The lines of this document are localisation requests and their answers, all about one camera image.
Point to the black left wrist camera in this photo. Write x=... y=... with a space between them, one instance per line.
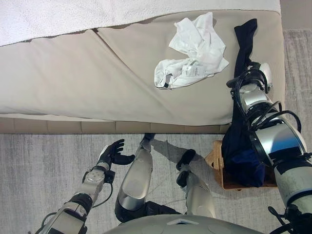
x=110 y=177

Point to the silver robot leg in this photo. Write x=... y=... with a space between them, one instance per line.
x=135 y=185
x=200 y=195

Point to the navy blue garment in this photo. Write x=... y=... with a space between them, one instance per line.
x=246 y=165

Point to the white shirt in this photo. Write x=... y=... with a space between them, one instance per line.
x=200 y=53

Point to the silver right robot leg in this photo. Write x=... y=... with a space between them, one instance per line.
x=200 y=195

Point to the brown wicker basket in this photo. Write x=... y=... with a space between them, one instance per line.
x=217 y=158

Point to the black trousers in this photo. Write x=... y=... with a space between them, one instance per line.
x=243 y=48

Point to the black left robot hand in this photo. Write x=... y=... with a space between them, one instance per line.
x=112 y=153

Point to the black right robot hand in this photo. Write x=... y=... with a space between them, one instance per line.
x=265 y=75

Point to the white duvet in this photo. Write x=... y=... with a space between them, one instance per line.
x=73 y=17

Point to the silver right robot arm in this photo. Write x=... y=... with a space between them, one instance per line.
x=278 y=139

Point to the beige bed frame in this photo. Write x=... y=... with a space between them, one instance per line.
x=97 y=126

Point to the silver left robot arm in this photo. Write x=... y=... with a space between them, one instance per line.
x=90 y=185

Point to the grey robot torso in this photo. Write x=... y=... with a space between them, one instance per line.
x=182 y=225

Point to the silver left robot leg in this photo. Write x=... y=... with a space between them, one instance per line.
x=135 y=185

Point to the grey area rug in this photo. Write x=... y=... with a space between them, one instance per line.
x=48 y=151

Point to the bed with beige cover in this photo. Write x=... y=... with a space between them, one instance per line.
x=73 y=80

